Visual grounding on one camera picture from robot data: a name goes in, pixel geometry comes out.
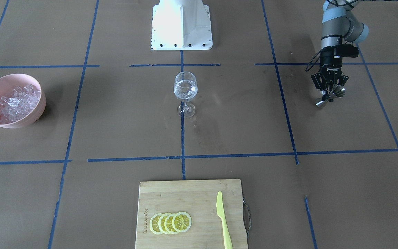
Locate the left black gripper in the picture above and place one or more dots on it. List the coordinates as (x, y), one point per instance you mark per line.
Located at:
(330, 63)

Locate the steel double jigger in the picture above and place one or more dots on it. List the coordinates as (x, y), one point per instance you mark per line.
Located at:
(337, 92)

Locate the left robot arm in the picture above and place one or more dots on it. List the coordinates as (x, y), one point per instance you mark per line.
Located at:
(340, 30)

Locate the wine glass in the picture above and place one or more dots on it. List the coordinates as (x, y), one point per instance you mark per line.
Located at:
(185, 88)

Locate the ice cubes pile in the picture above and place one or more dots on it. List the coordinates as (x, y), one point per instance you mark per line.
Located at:
(18, 103)

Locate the wooden cutting board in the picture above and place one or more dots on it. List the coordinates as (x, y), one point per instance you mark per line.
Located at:
(197, 198)

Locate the yellow plastic knife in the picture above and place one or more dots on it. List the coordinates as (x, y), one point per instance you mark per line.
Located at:
(221, 214)

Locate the lemon slice four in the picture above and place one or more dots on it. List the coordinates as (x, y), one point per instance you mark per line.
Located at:
(181, 222)

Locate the lemon slice three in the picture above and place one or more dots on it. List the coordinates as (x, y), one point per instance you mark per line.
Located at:
(170, 224)

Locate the lemon slice two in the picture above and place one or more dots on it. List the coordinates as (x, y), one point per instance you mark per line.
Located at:
(162, 222)

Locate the lemon slice one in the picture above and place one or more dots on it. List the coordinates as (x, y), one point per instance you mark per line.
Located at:
(155, 224)

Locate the pink bowl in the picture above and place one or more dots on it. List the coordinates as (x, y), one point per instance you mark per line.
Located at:
(7, 83)

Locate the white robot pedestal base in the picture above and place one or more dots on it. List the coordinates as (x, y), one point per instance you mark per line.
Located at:
(181, 25)

